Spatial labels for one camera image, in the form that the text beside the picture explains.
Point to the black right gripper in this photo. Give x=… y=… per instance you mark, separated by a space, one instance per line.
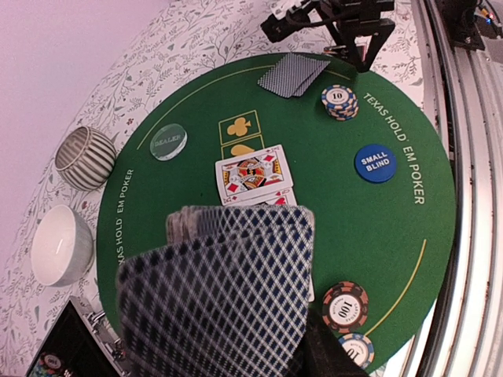
x=350 y=19

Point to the aluminium poker chip case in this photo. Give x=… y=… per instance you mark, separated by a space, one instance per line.
x=79 y=343

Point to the grey playing card deck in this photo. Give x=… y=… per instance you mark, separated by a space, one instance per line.
x=231 y=300

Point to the blue poker chips pile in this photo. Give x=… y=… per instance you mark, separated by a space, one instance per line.
x=359 y=348

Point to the blue small blind button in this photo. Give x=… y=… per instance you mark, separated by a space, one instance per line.
x=375 y=163

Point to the red black poker chip stack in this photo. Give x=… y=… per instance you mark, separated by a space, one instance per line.
x=345 y=307

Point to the blue poker chip stack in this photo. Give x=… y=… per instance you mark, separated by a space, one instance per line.
x=340 y=102

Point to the clear acrylic dealer button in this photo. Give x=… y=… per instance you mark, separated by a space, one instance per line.
x=168 y=142

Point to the white ceramic bowl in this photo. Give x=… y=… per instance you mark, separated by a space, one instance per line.
x=62 y=249

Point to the striped grey ceramic cup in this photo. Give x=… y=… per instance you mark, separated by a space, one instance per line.
x=85 y=159

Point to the round green poker mat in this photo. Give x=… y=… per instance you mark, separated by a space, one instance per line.
x=406 y=224

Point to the floral white tablecloth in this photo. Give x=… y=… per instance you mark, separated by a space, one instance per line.
x=191 y=48

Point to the playing cards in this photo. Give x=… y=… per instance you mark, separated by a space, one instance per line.
x=292 y=75

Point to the face-up king card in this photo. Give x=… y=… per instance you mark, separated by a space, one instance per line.
x=252 y=175

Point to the black triangular all-in marker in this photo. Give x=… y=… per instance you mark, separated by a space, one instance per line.
x=362 y=48

